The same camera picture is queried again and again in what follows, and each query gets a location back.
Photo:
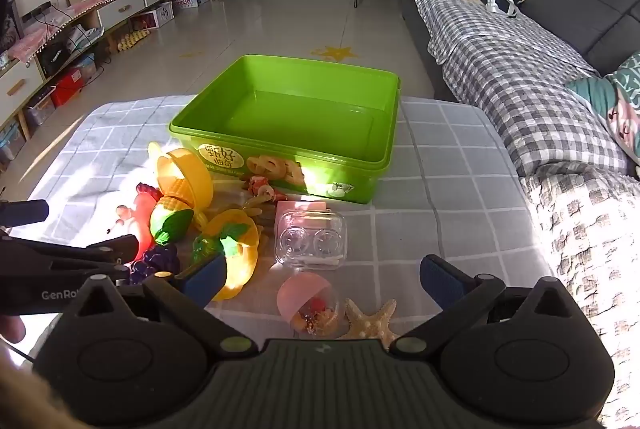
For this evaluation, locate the row of yellow toy ducks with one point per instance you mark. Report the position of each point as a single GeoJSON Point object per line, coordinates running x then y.
{"type": "Point", "coordinates": [132, 39]}

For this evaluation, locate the small red figurine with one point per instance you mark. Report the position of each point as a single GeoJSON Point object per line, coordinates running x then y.
{"type": "Point", "coordinates": [260, 184]}

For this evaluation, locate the black electronic box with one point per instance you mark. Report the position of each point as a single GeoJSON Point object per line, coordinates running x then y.
{"type": "Point", "coordinates": [55, 56]}

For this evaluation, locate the small pink box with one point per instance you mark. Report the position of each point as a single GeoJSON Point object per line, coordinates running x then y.
{"type": "Point", "coordinates": [300, 206]}

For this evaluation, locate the yellow toy bowl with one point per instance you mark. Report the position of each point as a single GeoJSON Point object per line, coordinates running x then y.
{"type": "Point", "coordinates": [185, 179]}

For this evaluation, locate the yellow star floor sticker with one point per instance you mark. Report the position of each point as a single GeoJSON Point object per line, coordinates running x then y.
{"type": "Point", "coordinates": [335, 53]}

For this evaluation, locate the grey sofa with checked cover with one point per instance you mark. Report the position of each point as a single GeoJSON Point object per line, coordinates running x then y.
{"type": "Point", "coordinates": [500, 69]}

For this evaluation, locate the pink clear capsule ball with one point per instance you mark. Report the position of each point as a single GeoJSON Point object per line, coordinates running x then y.
{"type": "Point", "coordinates": [305, 299]}

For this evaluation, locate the person's left hand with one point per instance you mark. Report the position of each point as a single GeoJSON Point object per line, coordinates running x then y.
{"type": "Point", "coordinates": [11, 330]}

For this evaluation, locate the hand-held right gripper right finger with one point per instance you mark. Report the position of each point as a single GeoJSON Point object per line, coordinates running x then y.
{"type": "Point", "coordinates": [442, 281]}

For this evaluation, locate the white blue flat box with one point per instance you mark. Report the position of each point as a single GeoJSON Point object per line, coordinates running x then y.
{"type": "Point", "coordinates": [190, 1]}

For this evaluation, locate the white wooden tv cabinet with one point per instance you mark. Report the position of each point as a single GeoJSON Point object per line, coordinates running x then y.
{"type": "Point", "coordinates": [120, 9]}

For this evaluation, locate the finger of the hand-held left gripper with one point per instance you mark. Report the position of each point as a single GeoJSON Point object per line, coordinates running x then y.
{"type": "Point", "coordinates": [100, 251]}
{"type": "Point", "coordinates": [25, 213]}

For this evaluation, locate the yellow toy corn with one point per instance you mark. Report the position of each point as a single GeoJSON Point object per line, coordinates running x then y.
{"type": "Point", "coordinates": [172, 205]}

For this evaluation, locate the dark framed picture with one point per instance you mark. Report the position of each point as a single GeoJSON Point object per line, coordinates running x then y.
{"type": "Point", "coordinates": [12, 26]}

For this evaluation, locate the green patterned cushion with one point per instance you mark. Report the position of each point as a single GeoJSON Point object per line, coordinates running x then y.
{"type": "Point", "coordinates": [620, 99]}

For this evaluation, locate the green plastic box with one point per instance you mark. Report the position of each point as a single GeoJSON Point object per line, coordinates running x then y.
{"type": "Point", "coordinates": [310, 109]}

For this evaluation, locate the person's left forearm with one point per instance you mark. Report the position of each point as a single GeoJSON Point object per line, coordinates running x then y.
{"type": "Point", "coordinates": [25, 399]}

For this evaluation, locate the white cardboard toy box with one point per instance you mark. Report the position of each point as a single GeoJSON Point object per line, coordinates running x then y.
{"type": "Point", "coordinates": [160, 14]}

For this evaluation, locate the clear contact lens case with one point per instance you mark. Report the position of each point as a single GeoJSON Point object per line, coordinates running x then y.
{"type": "Point", "coordinates": [310, 239]}

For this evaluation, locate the beige starfish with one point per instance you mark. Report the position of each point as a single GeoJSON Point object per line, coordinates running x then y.
{"type": "Point", "coordinates": [367, 324]}

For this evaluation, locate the purple toy grapes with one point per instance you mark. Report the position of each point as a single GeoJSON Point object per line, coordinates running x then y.
{"type": "Point", "coordinates": [155, 259]}

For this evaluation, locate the red storage box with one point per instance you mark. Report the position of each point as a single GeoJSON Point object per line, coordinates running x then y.
{"type": "Point", "coordinates": [65, 89]}

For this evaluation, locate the pink lace cloth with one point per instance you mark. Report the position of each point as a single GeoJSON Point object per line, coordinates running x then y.
{"type": "Point", "coordinates": [35, 34]}

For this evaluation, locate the orange toy pumpkin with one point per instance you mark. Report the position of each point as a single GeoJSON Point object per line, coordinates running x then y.
{"type": "Point", "coordinates": [240, 249]}

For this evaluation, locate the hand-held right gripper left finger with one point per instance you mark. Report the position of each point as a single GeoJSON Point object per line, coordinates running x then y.
{"type": "Point", "coordinates": [205, 276]}

